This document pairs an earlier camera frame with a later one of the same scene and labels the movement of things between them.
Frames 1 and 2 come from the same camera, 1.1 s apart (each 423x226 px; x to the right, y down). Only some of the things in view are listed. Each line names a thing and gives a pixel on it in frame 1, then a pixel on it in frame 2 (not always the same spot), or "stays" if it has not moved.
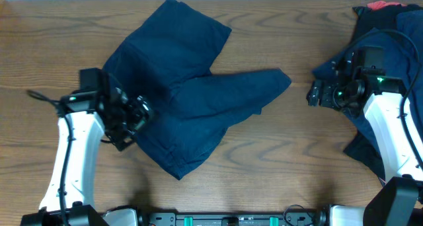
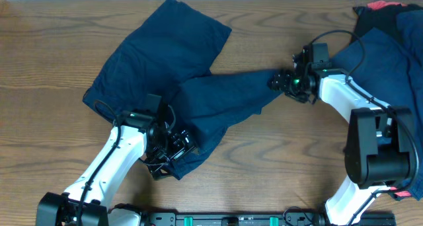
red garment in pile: (379, 4) stays
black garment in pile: (379, 19) stays
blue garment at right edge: (411, 21) stays
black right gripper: (325, 99) to (280, 80)
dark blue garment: (402, 60) to (379, 67)
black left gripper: (139, 119) to (180, 149)
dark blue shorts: (167, 63) stays
